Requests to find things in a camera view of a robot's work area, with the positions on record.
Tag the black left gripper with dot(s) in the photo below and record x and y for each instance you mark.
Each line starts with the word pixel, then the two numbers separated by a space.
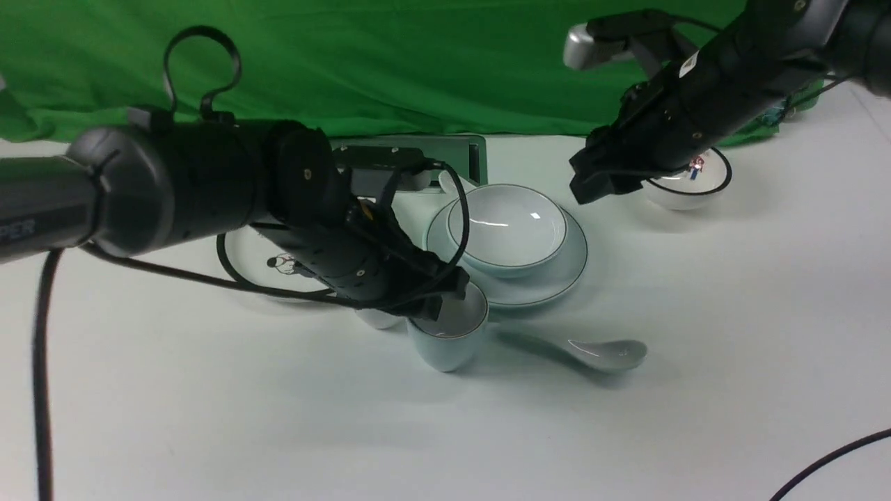
pixel 356 248

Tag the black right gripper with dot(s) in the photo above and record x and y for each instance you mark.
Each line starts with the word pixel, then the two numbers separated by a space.
pixel 665 120

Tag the pale blue cup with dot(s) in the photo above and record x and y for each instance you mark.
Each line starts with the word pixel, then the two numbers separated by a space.
pixel 449 342

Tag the pale blue bowl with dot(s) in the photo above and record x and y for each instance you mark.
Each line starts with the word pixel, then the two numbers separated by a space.
pixel 513 229

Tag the white ceramic spoon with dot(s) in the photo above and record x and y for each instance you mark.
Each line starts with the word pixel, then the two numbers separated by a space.
pixel 612 357

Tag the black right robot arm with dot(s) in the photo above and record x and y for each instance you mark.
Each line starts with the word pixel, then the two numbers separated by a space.
pixel 774 49

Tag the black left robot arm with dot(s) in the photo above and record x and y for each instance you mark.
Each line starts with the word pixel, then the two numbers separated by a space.
pixel 123 191

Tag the black-rimmed white cup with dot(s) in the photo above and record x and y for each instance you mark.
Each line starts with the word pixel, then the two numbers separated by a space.
pixel 379 320

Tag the small illustrated white bowl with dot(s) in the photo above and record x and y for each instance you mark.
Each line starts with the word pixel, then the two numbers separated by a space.
pixel 705 178

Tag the white spoon behind plate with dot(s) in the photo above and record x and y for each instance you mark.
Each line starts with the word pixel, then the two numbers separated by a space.
pixel 448 185

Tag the blue binder clip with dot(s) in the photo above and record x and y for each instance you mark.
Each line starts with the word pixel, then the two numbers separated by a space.
pixel 778 113

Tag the illustrated black-rimmed white plate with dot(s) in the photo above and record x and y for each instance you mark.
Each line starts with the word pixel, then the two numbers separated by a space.
pixel 258 261

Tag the green rectangular tray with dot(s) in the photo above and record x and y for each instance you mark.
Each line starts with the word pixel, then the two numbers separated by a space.
pixel 466 153

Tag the pale blue plate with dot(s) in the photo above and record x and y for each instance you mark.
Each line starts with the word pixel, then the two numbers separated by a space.
pixel 548 283

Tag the green backdrop cloth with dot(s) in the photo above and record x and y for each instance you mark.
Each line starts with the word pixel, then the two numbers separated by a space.
pixel 348 67

